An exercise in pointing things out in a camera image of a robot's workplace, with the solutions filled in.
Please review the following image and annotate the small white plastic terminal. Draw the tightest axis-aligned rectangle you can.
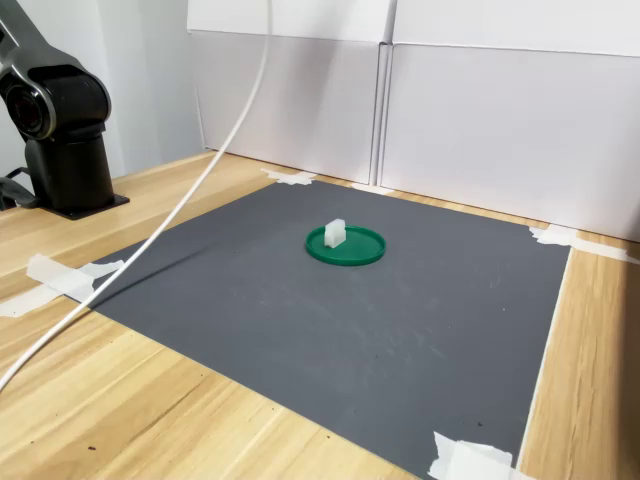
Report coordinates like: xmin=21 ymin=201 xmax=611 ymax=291
xmin=323 ymin=217 xmax=347 ymax=250

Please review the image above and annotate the round green lid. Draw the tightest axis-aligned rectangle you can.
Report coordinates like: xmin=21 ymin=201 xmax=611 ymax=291
xmin=304 ymin=224 xmax=388 ymax=268

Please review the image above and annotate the white tape on mat corner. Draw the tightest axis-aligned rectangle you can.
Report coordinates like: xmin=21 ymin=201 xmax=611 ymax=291
xmin=527 ymin=223 xmax=640 ymax=266
xmin=0 ymin=253 xmax=126 ymax=319
xmin=427 ymin=430 xmax=531 ymax=480
xmin=259 ymin=167 xmax=319 ymax=187

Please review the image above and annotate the white tape on mat edge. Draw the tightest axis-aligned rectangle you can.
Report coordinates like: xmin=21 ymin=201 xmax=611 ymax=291
xmin=349 ymin=182 xmax=396 ymax=196

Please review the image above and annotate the dark grey mat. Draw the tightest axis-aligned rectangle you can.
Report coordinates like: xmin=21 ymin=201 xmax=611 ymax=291
xmin=82 ymin=179 xmax=574 ymax=480

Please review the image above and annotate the white cardboard box partition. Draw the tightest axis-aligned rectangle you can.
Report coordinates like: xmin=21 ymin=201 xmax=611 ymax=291
xmin=186 ymin=0 xmax=399 ymax=186
xmin=372 ymin=0 xmax=640 ymax=245

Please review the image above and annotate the white camera cable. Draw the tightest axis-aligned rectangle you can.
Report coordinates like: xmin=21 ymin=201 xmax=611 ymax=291
xmin=0 ymin=0 xmax=276 ymax=394

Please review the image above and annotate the black base cable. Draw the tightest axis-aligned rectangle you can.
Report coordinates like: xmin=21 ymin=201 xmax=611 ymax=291
xmin=0 ymin=167 xmax=41 ymax=211

